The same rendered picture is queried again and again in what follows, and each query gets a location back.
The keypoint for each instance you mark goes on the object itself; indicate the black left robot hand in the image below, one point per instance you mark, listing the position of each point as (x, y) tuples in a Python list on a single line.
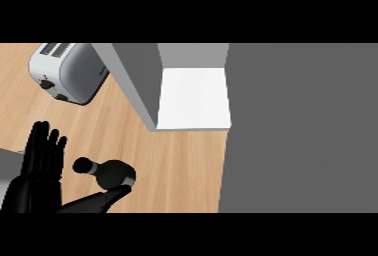
[(39, 180)]

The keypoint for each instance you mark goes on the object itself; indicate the grey open cabinet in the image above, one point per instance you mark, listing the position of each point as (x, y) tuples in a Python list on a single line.
[(193, 96)]

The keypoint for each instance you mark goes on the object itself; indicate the dark grey cabinet door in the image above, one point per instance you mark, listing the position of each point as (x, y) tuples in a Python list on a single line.
[(301, 128)]

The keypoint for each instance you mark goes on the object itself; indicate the silver toaster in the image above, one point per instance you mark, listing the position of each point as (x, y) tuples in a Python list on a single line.
[(69, 71)]

